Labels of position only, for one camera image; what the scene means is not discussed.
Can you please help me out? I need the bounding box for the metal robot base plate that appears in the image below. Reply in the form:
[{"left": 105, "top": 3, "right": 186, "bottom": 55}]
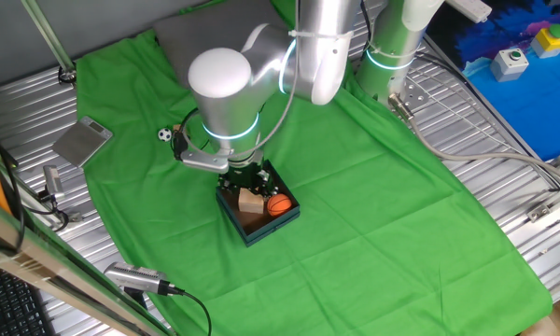
[{"left": 385, "top": 77, "right": 430, "bottom": 114}]

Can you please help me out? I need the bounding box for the aluminium profile bracket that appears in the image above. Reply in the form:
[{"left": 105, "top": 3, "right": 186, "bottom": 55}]
[{"left": 525, "top": 179, "right": 560, "bottom": 224}]

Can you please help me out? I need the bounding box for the thick black cable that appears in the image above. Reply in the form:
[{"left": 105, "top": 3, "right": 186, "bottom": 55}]
[{"left": 0, "top": 111, "right": 27, "bottom": 257}]

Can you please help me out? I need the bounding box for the large wooden block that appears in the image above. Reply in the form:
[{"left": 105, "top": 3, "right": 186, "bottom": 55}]
[{"left": 237, "top": 187, "right": 266, "bottom": 216}]

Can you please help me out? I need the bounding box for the grey conduit hose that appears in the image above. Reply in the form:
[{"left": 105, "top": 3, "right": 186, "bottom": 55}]
[{"left": 387, "top": 93, "right": 560, "bottom": 187}]

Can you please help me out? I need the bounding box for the yellow box green button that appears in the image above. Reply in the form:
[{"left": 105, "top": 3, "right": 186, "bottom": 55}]
[{"left": 529, "top": 23, "right": 560, "bottom": 60}]

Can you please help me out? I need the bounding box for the silver digital scale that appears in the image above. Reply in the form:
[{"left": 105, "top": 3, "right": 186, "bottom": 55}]
[{"left": 51, "top": 116, "right": 114, "bottom": 169}]

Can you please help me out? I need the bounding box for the wooden table frame bar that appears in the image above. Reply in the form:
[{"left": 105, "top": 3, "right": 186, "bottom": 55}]
[{"left": 0, "top": 191, "right": 178, "bottom": 336}]

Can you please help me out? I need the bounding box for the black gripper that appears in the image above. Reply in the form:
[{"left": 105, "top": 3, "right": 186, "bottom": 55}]
[{"left": 217, "top": 160, "right": 280, "bottom": 198}]

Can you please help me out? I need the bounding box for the thin black camera cable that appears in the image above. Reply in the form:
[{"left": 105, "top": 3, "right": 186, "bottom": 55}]
[{"left": 25, "top": 186, "right": 72, "bottom": 233}]

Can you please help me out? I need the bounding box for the dark green gift box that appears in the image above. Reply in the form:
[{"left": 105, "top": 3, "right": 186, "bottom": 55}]
[{"left": 215, "top": 159, "right": 301, "bottom": 248}]

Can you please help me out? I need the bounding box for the white power strip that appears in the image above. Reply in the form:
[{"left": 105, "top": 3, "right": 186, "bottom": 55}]
[{"left": 445, "top": 0, "right": 494, "bottom": 24}]

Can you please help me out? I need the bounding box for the green cloth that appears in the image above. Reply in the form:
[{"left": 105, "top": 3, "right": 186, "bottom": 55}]
[{"left": 74, "top": 0, "right": 554, "bottom": 336}]

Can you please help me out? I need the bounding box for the small orange basketball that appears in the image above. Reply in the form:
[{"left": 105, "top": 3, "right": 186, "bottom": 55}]
[{"left": 266, "top": 192, "right": 293, "bottom": 217}]

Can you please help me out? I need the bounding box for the grey box green button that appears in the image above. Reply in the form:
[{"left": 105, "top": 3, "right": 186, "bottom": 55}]
[{"left": 489, "top": 47, "right": 530, "bottom": 83}]

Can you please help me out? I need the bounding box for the ribbed silver camera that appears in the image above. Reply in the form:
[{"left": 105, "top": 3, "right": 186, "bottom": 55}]
[{"left": 103, "top": 260, "right": 186, "bottom": 298}]

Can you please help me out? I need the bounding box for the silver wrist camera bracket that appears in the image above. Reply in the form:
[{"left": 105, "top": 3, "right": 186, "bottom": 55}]
[{"left": 180, "top": 149, "right": 231, "bottom": 175}]

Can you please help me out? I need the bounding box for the black keyboard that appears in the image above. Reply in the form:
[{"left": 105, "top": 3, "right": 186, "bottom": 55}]
[{"left": 0, "top": 259, "right": 55, "bottom": 336}]

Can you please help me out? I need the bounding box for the aluminium frame pole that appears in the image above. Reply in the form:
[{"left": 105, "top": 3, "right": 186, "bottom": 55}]
[{"left": 20, "top": 0, "right": 78, "bottom": 86}]

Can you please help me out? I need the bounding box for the blue printed mat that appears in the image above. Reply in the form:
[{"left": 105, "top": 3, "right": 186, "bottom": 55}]
[{"left": 424, "top": 0, "right": 560, "bottom": 162}]

